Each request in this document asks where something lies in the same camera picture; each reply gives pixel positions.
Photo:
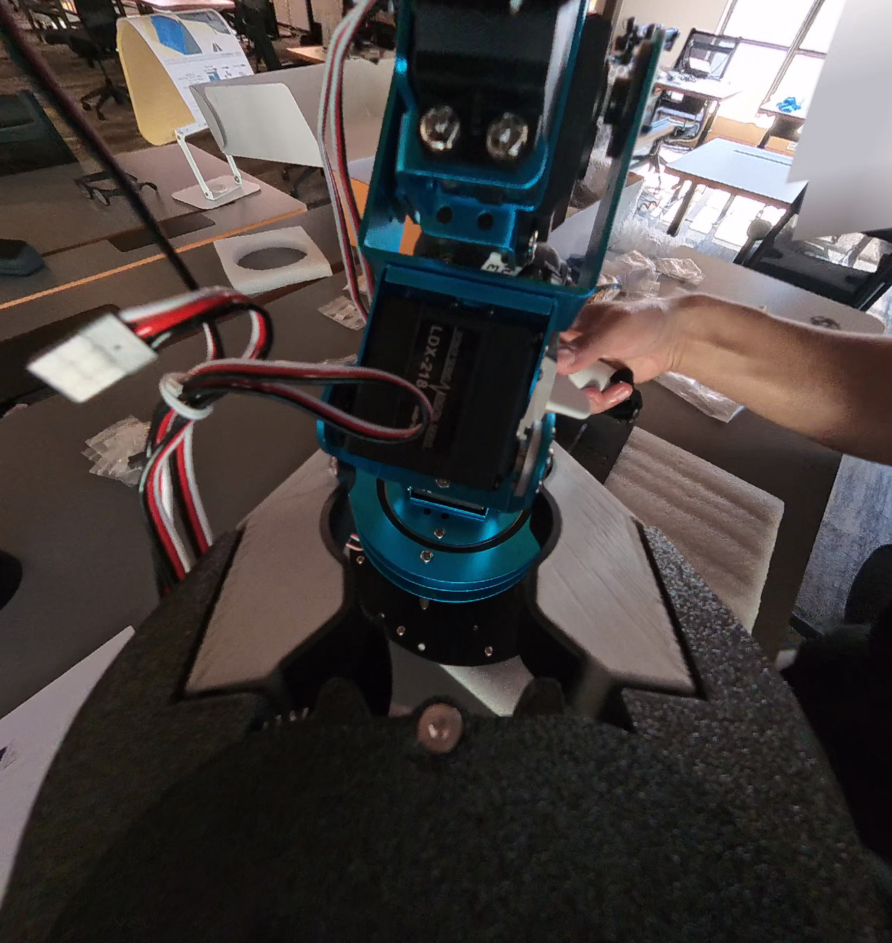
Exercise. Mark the grey background desk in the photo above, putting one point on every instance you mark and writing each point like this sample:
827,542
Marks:
741,173

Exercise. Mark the black eyeglasses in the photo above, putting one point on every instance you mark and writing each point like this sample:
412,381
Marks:
114,188

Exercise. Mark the black pouch case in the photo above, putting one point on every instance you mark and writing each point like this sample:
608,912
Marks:
4,258

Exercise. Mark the grey desk with wooden edge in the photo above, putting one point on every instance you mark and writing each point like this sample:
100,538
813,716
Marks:
63,221

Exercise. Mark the clear plastic wrap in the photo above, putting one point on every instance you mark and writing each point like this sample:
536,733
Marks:
700,394

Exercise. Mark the crumpled clear plastic bags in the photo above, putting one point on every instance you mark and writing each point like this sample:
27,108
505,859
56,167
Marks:
652,265

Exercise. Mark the person's right hand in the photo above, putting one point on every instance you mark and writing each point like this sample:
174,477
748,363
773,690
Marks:
630,331

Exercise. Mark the black metal base plate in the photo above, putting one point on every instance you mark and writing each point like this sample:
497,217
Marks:
446,633

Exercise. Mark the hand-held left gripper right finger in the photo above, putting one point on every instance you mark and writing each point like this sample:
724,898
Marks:
615,589

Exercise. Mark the person's black clothed torso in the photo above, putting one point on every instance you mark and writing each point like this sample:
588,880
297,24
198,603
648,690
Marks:
858,737

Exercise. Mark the person's right forearm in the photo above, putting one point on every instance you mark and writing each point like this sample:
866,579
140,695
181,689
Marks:
785,368

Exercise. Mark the teal blue object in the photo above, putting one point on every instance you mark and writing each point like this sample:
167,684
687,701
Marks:
446,574

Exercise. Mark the white foam sheet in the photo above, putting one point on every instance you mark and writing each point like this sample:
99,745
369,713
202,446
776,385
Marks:
696,501

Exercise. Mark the small clear parts bag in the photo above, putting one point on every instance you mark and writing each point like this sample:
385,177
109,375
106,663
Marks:
118,449
343,313

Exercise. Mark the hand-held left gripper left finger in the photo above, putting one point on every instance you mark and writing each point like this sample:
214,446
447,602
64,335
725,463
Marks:
262,589

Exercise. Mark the dark desk with wooden rim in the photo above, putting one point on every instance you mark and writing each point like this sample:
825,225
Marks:
19,346

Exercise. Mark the instruction manual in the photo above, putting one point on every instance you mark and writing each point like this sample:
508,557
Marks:
33,722

